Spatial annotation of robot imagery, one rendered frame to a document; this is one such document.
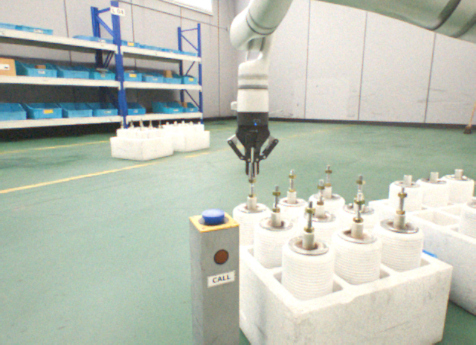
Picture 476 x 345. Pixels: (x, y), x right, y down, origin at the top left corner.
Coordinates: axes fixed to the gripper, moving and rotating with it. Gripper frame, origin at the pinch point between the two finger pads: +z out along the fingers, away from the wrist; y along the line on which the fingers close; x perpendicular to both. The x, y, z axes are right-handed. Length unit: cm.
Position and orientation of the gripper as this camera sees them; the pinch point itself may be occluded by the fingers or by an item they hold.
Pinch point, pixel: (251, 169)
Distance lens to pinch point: 79.9
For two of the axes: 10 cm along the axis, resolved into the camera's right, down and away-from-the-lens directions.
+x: -1.3, -2.1, 9.7
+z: 0.0, 9.8, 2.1
